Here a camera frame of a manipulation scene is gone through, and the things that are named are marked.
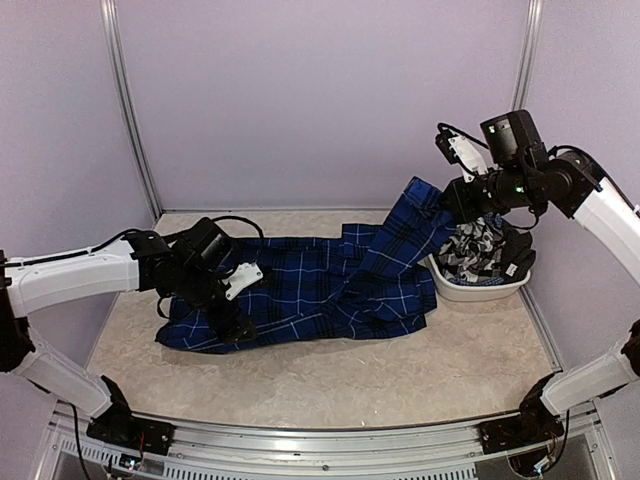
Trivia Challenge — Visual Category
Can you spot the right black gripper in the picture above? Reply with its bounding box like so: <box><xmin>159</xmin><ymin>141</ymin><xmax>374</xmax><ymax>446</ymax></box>
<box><xmin>440</xmin><ymin>163</ymin><xmax>538</xmax><ymax>223</ymax></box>

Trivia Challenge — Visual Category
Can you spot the blue plaid long sleeve shirt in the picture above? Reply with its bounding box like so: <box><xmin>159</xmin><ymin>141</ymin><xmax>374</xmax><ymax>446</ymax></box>
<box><xmin>155</xmin><ymin>177</ymin><xmax>455</xmax><ymax>354</ymax></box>

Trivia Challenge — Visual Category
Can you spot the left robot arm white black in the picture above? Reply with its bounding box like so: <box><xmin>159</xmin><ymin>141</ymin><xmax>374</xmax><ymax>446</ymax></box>
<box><xmin>1</xmin><ymin>218</ymin><xmax>263</xmax><ymax>454</ymax></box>

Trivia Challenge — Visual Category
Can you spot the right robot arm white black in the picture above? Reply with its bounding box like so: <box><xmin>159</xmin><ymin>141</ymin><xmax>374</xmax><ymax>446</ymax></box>
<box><xmin>435</xmin><ymin>110</ymin><xmax>639</xmax><ymax>452</ymax></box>

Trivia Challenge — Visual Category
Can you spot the grey black patterned shirt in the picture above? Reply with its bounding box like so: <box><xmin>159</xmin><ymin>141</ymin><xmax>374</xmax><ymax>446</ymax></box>
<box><xmin>434</xmin><ymin>214</ymin><xmax>537</xmax><ymax>287</ymax></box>

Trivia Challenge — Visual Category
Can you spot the white plastic basin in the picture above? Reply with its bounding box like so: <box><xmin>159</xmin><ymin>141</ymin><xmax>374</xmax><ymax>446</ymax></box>
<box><xmin>423</xmin><ymin>255</ymin><xmax>531</xmax><ymax>303</ymax></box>

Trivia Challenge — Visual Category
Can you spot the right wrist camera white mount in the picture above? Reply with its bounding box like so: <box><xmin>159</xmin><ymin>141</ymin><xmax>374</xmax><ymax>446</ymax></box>
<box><xmin>435</xmin><ymin>123</ymin><xmax>489</xmax><ymax>183</ymax></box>

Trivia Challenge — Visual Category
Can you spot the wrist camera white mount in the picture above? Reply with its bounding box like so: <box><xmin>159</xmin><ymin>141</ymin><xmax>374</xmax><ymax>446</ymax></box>
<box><xmin>435</xmin><ymin>123</ymin><xmax>489</xmax><ymax>183</ymax></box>
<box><xmin>222</xmin><ymin>263</ymin><xmax>264</xmax><ymax>301</ymax></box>

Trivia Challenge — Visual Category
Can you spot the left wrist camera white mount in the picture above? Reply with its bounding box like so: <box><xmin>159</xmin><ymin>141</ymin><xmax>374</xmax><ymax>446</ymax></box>
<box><xmin>222</xmin><ymin>263</ymin><xmax>264</xmax><ymax>301</ymax></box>

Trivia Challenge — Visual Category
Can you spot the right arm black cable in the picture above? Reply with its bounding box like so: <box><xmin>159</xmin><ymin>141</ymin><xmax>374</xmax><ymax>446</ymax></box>
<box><xmin>499</xmin><ymin>204</ymin><xmax>541</xmax><ymax>231</ymax></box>

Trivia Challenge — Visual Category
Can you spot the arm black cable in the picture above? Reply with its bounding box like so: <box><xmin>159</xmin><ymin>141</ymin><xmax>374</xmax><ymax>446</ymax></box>
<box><xmin>209</xmin><ymin>214</ymin><xmax>266</xmax><ymax>246</ymax></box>
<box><xmin>499</xmin><ymin>204</ymin><xmax>541</xmax><ymax>231</ymax></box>

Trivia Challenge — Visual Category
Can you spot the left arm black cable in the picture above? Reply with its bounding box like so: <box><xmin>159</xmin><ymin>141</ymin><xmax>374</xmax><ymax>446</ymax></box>
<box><xmin>209</xmin><ymin>214</ymin><xmax>266</xmax><ymax>246</ymax></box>

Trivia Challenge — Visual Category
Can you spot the front aluminium rail base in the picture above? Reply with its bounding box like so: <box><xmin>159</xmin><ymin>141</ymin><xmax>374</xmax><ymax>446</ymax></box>
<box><xmin>27</xmin><ymin>403</ymin><xmax>619</xmax><ymax>479</ymax></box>

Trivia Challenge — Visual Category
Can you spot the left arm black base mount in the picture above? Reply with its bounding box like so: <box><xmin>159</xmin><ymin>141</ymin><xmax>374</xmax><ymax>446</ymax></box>
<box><xmin>86</xmin><ymin>414</ymin><xmax>175</xmax><ymax>456</ymax></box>

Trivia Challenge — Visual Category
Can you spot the right aluminium frame post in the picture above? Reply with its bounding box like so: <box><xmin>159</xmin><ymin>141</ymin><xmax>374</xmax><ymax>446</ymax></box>
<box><xmin>511</xmin><ymin>0</ymin><xmax>544</xmax><ymax>110</ymax></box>

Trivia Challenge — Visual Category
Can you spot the aluminium frame post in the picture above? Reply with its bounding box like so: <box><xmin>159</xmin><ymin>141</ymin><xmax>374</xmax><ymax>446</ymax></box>
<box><xmin>511</xmin><ymin>0</ymin><xmax>544</xmax><ymax>110</ymax></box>
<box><xmin>99</xmin><ymin>0</ymin><xmax>164</xmax><ymax>221</ymax></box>

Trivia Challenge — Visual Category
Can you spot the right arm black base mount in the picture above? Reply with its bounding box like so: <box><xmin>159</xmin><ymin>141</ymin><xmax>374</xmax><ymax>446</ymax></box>
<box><xmin>478</xmin><ymin>414</ymin><xmax>565</xmax><ymax>455</ymax></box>

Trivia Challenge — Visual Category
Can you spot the left aluminium frame post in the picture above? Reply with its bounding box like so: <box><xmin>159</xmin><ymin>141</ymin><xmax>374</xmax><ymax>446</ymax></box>
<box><xmin>99</xmin><ymin>0</ymin><xmax>164</xmax><ymax>221</ymax></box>

